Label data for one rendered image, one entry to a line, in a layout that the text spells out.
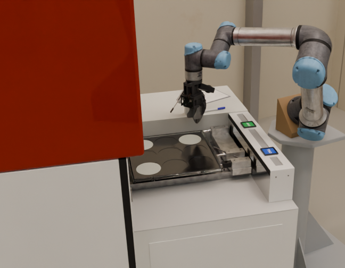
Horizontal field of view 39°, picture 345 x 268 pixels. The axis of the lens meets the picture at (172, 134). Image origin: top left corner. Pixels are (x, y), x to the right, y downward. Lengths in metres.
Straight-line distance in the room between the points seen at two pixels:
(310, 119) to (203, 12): 2.04
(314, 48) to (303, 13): 2.67
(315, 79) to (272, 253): 0.68
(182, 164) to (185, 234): 0.32
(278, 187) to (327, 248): 1.21
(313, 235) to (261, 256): 1.00
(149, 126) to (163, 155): 0.23
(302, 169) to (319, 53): 0.81
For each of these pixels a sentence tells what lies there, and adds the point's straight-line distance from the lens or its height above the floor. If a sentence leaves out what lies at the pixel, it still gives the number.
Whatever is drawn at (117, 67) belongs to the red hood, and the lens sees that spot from 1.29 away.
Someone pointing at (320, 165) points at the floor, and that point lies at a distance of 3.90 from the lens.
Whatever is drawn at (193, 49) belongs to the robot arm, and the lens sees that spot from 2.05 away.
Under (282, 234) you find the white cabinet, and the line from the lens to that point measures 1.95.
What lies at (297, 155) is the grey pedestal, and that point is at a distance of 2.48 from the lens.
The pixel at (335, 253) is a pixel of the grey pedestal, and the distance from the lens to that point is 3.03.
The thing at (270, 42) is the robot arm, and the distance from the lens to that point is 2.02.
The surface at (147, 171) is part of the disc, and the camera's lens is 1.96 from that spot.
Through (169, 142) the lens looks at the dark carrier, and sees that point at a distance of 2.18.
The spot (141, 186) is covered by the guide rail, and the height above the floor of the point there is 0.83.
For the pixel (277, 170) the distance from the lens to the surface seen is 1.86.
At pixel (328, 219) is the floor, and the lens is 3.32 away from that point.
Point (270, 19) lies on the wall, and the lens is 4.36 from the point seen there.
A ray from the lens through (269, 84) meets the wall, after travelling 4.54.
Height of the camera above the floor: 1.88
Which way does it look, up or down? 26 degrees down
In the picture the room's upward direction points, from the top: 2 degrees counter-clockwise
